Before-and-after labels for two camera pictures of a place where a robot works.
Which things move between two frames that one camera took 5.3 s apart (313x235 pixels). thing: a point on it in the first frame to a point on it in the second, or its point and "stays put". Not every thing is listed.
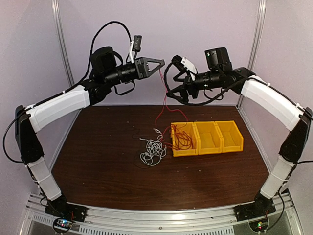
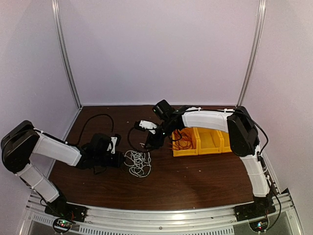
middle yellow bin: x=209 y=140 stays put
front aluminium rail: x=281 y=220 stays put
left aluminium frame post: x=56 y=7 stays put
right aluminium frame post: x=256 y=40 stays put
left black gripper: x=141 y=65 to x=117 y=161
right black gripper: x=189 y=83 to x=154 y=140
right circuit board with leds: x=259 y=225 stays put
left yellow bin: x=184 y=138 stays put
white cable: x=155 y=151 to x=138 y=163
